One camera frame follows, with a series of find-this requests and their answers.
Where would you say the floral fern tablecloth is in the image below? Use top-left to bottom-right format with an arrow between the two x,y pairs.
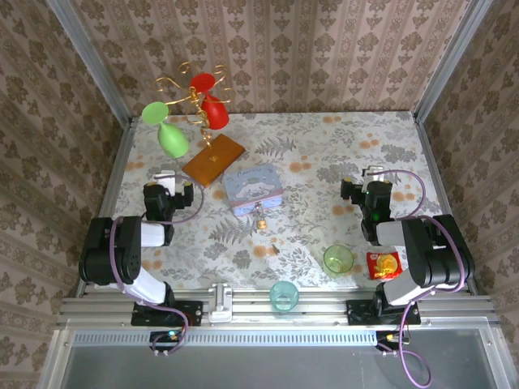
93,111 -> 465,291

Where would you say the aluminium side rail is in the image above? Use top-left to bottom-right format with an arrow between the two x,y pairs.
74,116 -> 139,297
412,112 -> 480,296

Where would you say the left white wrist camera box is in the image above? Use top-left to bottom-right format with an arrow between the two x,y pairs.
153,171 -> 177,196

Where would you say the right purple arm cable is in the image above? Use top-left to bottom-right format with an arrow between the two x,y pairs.
371,169 -> 468,387

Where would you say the aluminium corner post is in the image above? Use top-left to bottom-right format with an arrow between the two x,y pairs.
45,0 -> 134,127
412,0 -> 495,123

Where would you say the gold wire rack wooden base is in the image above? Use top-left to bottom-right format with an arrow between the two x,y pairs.
153,62 -> 247,189

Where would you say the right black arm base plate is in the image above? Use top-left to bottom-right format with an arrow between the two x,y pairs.
345,298 -> 422,327

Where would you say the red plastic wine glass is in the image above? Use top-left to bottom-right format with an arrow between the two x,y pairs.
189,73 -> 230,131

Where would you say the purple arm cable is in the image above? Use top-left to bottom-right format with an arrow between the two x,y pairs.
109,173 -> 205,357
371,169 -> 468,387

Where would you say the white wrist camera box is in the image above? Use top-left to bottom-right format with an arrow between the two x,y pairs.
153,171 -> 177,196
361,165 -> 387,184

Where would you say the small black circuit board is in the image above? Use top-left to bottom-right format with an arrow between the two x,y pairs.
148,329 -> 187,353
375,329 -> 411,352

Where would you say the blue cartoon tin box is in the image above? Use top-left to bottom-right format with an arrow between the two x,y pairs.
222,164 -> 285,219

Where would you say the aluminium front rail frame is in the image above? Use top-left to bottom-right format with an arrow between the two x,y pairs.
56,282 -> 499,327

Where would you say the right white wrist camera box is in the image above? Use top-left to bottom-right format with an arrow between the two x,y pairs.
361,165 -> 387,184

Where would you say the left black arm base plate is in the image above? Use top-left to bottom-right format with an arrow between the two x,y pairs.
130,299 -> 204,327

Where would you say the green plastic wine glass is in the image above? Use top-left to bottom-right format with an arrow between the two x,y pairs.
141,100 -> 191,160

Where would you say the teal translucent plastic cup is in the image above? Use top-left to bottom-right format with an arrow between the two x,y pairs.
269,280 -> 301,314

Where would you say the green translucent plastic cup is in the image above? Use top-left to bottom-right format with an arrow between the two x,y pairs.
323,244 -> 355,279

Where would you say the grey metal tray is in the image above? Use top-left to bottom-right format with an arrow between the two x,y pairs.
37,327 -> 508,389

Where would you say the red yellow snack packet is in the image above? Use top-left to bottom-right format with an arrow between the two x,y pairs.
365,250 -> 404,282

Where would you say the white toggle clamp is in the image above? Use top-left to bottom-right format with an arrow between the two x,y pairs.
207,283 -> 234,324

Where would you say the grey slotted cable duct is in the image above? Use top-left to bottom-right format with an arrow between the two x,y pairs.
70,328 -> 377,348

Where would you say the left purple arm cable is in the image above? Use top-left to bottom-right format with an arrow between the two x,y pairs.
109,173 -> 205,357

